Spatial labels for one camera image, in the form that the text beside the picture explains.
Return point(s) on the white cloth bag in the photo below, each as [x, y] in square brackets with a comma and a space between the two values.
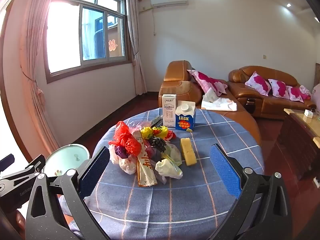
[220, 102]

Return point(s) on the blue and white carton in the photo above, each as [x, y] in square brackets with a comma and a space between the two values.
[185, 121]

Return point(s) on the pale hanging curtain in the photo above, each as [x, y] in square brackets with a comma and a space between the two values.
[136, 42]

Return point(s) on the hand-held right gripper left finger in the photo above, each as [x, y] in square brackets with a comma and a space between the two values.
[96, 165]

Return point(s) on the brown leather armchair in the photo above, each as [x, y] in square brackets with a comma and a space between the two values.
[180, 85]

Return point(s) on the tall white milk carton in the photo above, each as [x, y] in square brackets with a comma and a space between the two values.
[169, 112]

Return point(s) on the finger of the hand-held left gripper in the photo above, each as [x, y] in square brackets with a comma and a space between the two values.
[33, 163]
[7, 161]

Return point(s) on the yellow sponge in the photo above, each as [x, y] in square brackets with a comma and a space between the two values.
[188, 152]

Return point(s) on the green and white plastic bag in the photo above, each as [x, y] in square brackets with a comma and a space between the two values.
[168, 168]

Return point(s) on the small white box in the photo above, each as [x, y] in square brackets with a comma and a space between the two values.
[308, 113]

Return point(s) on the blue checked tablecloth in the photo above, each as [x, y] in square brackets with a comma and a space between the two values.
[200, 130]

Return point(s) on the shiny printed snack packet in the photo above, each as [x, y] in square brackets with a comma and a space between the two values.
[157, 121]

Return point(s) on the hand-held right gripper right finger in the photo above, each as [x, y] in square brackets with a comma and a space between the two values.
[223, 172]

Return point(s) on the purple wrapper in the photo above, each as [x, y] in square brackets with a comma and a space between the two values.
[120, 152]

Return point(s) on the window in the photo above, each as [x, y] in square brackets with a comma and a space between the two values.
[87, 30]

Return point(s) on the orange red wrapper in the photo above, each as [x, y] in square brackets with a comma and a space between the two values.
[171, 135]

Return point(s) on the translucent white plastic bag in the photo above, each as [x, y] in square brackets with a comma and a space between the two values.
[173, 153]

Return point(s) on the brown leather sofa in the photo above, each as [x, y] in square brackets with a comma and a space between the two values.
[272, 105]

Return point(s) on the large pink floral pillow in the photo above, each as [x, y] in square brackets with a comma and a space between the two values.
[210, 82]

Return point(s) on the white air conditioner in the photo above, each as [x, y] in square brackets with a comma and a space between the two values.
[168, 0]

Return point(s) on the wooden coffee table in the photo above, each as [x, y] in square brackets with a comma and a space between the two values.
[297, 135]

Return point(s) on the pink transparent plastic bag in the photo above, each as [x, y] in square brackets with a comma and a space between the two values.
[137, 125]

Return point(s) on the red plastic bag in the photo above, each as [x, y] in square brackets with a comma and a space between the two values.
[126, 141]

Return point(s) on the yellow wrapper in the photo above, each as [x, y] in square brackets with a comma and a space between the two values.
[147, 132]

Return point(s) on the long beige snack wrapper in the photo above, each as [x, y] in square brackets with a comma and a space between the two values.
[146, 170]

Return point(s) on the pink tied curtain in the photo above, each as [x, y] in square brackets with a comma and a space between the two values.
[35, 55]

